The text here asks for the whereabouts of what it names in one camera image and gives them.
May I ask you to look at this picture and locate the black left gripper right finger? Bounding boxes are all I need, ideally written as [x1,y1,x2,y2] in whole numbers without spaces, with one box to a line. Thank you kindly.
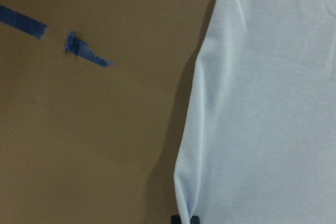
[191,216,200,224]

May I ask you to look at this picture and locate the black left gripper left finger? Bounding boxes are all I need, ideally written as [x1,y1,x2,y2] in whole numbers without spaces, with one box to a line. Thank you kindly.
[171,215,180,224]

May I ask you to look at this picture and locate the light blue t-shirt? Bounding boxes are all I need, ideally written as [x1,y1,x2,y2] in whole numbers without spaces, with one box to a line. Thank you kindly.
[174,0,335,223]

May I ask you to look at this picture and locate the blue tape grid lines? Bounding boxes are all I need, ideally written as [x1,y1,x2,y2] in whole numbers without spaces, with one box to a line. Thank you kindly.
[1,5,114,68]

